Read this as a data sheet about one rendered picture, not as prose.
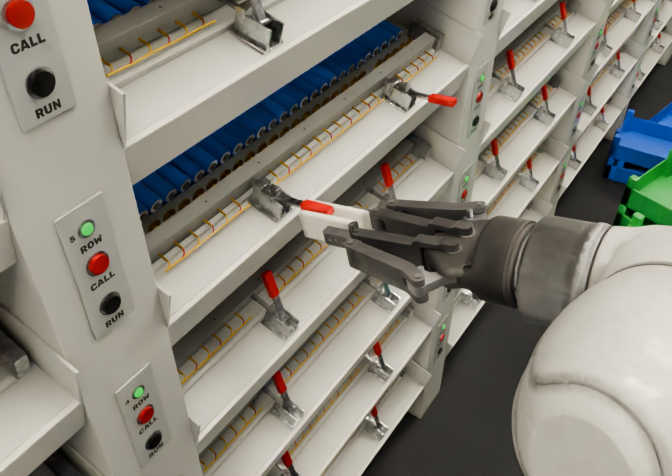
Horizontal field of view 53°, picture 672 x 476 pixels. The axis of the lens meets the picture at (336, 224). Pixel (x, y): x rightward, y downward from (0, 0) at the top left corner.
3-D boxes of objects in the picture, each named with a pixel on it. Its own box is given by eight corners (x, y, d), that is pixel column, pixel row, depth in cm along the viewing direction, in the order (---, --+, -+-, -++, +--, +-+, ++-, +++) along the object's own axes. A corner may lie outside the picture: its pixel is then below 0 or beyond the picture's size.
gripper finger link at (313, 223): (364, 245, 66) (360, 250, 66) (308, 233, 70) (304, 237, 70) (358, 220, 65) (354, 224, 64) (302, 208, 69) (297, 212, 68)
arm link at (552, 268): (619, 292, 58) (551, 277, 62) (621, 202, 53) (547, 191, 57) (582, 362, 53) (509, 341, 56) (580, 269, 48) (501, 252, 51)
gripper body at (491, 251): (513, 332, 56) (415, 305, 61) (552, 272, 61) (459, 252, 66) (507, 259, 52) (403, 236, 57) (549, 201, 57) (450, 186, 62)
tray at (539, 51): (587, 39, 158) (618, -14, 148) (470, 163, 121) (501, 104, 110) (512, -3, 163) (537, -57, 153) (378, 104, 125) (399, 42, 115)
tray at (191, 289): (459, 89, 102) (483, 36, 95) (165, 352, 64) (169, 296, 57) (352, 23, 107) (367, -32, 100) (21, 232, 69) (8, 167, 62)
